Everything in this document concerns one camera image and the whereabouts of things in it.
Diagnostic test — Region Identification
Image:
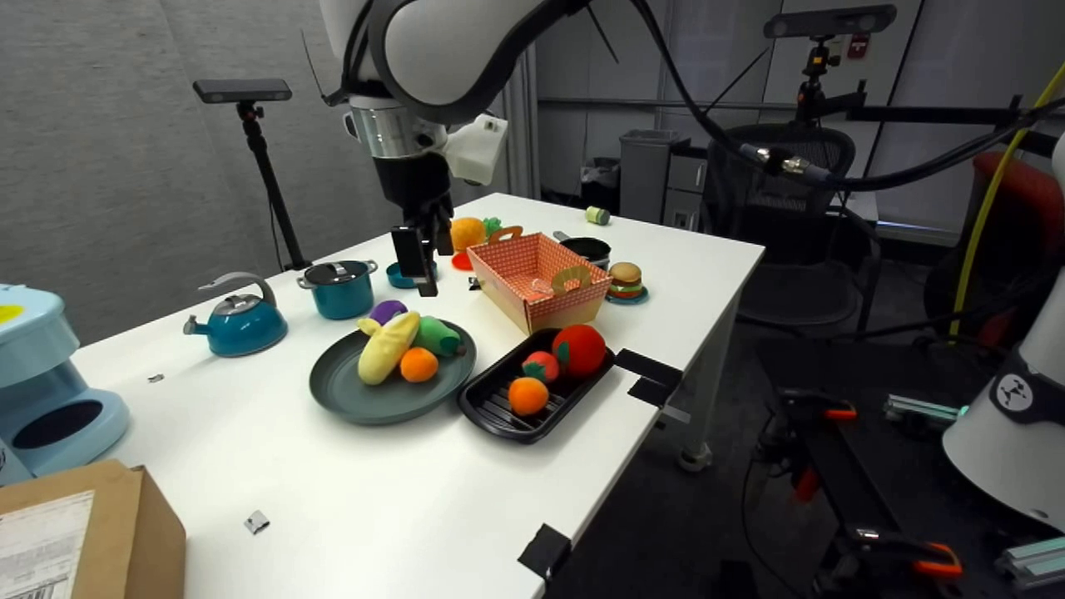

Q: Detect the red chair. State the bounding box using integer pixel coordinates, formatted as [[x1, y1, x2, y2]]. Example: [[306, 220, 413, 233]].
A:
[[971, 146, 1065, 350]]

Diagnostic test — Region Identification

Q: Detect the black table corner bracket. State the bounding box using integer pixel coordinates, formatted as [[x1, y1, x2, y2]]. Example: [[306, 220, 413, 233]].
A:
[[611, 347, 685, 410], [516, 522, 576, 584]]

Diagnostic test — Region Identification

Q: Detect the grey cabinet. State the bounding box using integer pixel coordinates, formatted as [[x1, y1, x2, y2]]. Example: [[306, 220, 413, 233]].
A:
[[617, 128, 683, 227]]

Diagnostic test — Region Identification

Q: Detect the black mounting rail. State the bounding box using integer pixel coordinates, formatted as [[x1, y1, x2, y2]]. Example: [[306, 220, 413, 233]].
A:
[[839, 101, 1027, 128]]

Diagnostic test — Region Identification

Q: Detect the teal flat bar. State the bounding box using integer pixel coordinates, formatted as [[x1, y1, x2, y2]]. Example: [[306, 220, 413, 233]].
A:
[[883, 394, 971, 427], [989, 536, 1065, 589]]

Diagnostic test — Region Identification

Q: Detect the orange plush carrot toy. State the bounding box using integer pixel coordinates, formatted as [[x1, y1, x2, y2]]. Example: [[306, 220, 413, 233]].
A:
[[446, 212, 506, 255]]

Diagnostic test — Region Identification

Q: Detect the teal toy frying pan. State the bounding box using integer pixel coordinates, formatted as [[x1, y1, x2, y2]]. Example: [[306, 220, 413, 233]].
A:
[[382, 260, 423, 294]]

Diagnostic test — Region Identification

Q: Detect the black rectangular plastic tray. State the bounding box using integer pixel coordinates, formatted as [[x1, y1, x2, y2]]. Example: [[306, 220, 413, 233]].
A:
[[453, 326, 619, 447]]

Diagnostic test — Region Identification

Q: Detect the black toy bowl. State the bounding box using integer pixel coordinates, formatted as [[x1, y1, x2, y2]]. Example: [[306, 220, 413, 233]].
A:
[[559, 233, 617, 269]]

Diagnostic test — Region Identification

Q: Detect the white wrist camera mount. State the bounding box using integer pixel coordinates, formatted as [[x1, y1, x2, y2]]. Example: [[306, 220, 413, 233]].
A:
[[443, 112, 511, 186]]

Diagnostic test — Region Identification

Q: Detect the purple plush eggplant toy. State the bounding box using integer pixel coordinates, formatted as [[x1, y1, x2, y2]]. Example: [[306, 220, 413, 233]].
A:
[[367, 295, 408, 329]]

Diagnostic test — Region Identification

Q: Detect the small red plush strawberry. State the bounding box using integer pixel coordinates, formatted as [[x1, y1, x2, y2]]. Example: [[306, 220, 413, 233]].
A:
[[520, 350, 561, 386]]

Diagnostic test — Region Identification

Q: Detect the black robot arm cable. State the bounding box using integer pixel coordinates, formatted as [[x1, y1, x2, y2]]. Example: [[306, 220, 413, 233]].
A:
[[586, 0, 1065, 193]]

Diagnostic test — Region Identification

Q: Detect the orange handled black clamp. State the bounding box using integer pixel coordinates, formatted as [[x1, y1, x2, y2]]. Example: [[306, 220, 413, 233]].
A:
[[850, 522, 964, 586], [774, 386, 861, 433]]

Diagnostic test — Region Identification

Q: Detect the yellow hose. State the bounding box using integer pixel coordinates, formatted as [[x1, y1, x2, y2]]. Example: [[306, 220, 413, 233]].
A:
[[948, 60, 1065, 342]]

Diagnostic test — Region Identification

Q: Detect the teal toy kettle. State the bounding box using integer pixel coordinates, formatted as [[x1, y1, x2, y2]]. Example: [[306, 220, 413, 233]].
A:
[[180, 269, 293, 360]]

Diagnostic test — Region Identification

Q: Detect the yellow banana plush toy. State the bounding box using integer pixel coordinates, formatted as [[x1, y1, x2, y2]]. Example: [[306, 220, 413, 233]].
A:
[[357, 311, 427, 389]]

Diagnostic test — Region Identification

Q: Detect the grey overhead stereo camera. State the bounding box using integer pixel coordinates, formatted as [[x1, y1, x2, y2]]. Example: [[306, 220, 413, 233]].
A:
[[761, 2, 902, 42]]

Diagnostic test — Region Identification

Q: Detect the teal toy pot with lid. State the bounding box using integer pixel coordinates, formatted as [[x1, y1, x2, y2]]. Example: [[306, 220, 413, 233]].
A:
[[293, 255, 380, 323]]

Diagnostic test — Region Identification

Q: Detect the red plush tomato toy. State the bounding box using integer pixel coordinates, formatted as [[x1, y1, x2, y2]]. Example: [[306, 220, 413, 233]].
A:
[[548, 323, 611, 384]]

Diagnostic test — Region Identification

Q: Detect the brown cardboard box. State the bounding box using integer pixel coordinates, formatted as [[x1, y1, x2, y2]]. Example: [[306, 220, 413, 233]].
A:
[[0, 458, 191, 599]]

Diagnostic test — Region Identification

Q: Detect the black camera tripod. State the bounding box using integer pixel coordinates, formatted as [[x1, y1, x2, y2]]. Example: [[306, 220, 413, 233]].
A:
[[234, 101, 314, 272]]

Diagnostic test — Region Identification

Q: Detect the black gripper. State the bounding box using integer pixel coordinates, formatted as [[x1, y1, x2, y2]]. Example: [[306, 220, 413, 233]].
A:
[[374, 152, 455, 300]]

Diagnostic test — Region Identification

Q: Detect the toy hamburger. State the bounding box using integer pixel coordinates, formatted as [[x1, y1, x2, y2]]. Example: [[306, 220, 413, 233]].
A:
[[606, 260, 653, 305]]

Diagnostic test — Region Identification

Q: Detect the dark grey round plate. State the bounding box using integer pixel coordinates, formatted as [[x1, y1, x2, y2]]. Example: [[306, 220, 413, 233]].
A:
[[306, 314, 478, 431]]

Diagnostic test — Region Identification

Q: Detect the black bar stereo camera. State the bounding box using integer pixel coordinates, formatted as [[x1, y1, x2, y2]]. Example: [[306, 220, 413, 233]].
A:
[[191, 78, 296, 106]]

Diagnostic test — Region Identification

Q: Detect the orange plush ball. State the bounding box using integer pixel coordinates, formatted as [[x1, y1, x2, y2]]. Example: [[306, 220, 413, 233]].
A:
[[396, 342, 443, 386]]

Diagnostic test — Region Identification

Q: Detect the black office chair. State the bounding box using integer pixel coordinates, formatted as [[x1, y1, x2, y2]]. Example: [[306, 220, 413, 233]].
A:
[[700, 119, 883, 335]]

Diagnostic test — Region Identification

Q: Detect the light blue toy oven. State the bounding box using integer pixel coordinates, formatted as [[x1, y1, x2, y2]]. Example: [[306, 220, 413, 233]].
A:
[[0, 281, 133, 491]]

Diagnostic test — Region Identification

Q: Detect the small orange plush fruit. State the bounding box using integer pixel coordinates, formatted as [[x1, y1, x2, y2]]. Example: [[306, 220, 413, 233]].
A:
[[506, 374, 552, 420]]

